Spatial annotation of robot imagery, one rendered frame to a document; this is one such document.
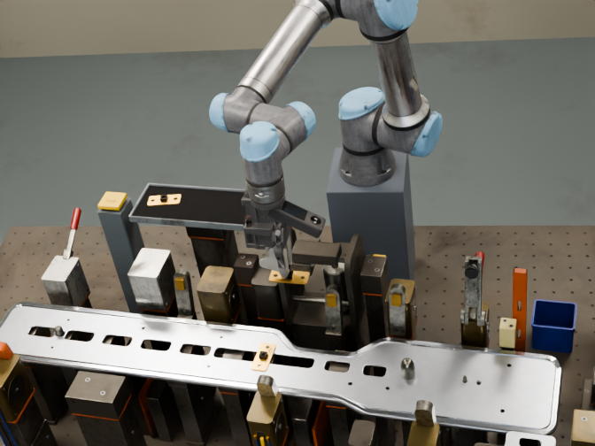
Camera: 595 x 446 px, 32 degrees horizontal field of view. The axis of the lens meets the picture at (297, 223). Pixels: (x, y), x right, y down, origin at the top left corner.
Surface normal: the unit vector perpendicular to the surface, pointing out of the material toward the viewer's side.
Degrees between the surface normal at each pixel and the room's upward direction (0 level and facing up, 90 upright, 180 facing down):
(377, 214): 90
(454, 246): 0
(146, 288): 90
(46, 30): 90
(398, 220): 90
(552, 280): 0
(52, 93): 0
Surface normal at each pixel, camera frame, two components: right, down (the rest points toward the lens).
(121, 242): -0.26, 0.65
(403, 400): -0.12, -0.76
